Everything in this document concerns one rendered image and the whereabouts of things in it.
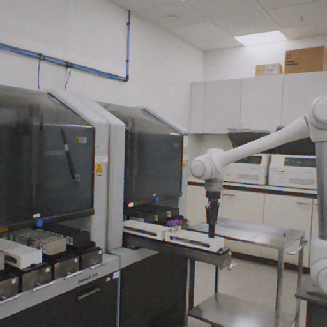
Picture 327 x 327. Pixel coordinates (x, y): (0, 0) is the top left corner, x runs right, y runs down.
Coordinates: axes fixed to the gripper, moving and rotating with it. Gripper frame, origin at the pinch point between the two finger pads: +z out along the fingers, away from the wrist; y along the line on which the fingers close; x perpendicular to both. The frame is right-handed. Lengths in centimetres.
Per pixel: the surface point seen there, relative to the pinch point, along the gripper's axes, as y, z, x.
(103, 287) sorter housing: 32, 30, -42
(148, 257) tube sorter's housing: -5.3, 24.4, -42.3
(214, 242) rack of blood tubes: 5.0, 4.2, 4.0
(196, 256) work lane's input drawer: 6.8, 12.4, -4.4
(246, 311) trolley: -54, 62, 2
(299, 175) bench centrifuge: -230, -15, -8
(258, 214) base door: -229, 34, -50
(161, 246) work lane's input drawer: 6.7, 11.8, -25.6
